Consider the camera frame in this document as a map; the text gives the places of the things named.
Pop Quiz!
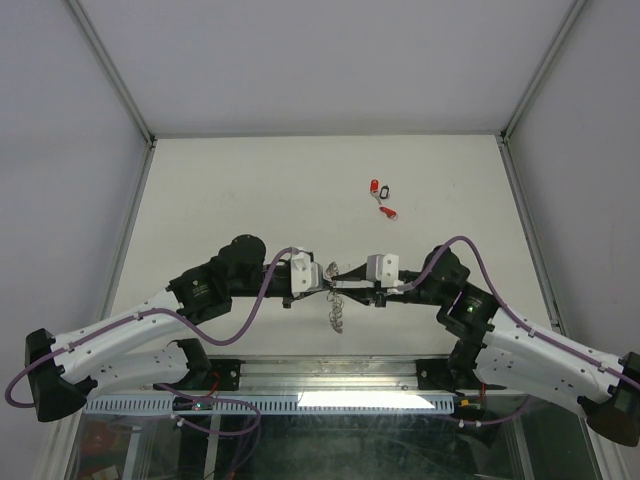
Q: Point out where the metal disc with key rings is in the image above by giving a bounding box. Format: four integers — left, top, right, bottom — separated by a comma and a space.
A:
324, 262, 344, 334

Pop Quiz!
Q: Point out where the red key tag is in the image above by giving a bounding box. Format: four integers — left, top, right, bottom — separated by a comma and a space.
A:
379, 206, 397, 220

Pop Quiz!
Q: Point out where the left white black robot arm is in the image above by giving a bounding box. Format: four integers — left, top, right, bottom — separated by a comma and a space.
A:
25, 235, 329, 422

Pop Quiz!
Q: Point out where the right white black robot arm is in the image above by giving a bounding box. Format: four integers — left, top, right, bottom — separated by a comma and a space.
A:
332, 242, 639, 447

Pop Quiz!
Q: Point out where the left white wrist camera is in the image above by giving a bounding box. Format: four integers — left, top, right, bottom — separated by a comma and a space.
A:
289, 248, 322, 297

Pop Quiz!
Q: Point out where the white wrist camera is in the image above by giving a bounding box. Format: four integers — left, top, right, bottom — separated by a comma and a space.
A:
289, 248, 322, 297
365, 254, 403, 294

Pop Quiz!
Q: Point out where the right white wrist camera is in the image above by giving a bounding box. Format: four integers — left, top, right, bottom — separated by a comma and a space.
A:
365, 254, 403, 294

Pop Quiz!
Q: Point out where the aluminium mounting rail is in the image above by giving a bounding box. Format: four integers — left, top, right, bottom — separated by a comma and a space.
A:
209, 355, 454, 395

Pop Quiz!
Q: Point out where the red handled key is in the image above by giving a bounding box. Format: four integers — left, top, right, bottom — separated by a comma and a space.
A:
369, 179, 382, 205

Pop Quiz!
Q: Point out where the white slotted cable duct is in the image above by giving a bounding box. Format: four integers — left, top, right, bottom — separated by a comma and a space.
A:
83, 391, 454, 417

